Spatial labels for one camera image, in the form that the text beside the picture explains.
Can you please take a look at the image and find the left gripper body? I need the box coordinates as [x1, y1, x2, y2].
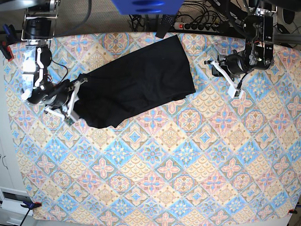
[217, 53, 251, 80]

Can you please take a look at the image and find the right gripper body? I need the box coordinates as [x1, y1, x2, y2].
[27, 80, 75, 111]

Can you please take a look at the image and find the black T-shirt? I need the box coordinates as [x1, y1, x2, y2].
[74, 36, 196, 129]

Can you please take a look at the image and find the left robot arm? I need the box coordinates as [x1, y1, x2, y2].
[204, 0, 301, 98]

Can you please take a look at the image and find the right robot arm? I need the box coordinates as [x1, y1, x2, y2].
[0, 0, 87, 125]

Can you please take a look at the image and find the white power strip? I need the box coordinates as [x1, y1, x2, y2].
[174, 22, 219, 32]

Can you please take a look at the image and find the patterned tablecloth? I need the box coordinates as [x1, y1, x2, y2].
[4, 33, 301, 226]

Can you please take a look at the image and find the blue clamp top left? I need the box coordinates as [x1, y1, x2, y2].
[0, 24, 16, 62]

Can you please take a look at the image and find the blue clamp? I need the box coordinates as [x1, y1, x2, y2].
[20, 201, 42, 226]
[0, 24, 16, 62]

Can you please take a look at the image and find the white cabinet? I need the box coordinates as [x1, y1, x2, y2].
[0, 55, 27, 226]

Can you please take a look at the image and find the blue clamp bottom left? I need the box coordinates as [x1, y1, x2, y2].
[20, 201, 42, 226]

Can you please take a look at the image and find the orange clamp bottom right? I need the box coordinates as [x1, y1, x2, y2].
[288, 210, 298, 214]

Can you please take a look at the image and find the black mesh strap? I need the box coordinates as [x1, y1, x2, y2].
[155, 14, 176, 39]

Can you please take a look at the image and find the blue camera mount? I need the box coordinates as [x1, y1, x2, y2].
[112, 0, 184, 15]

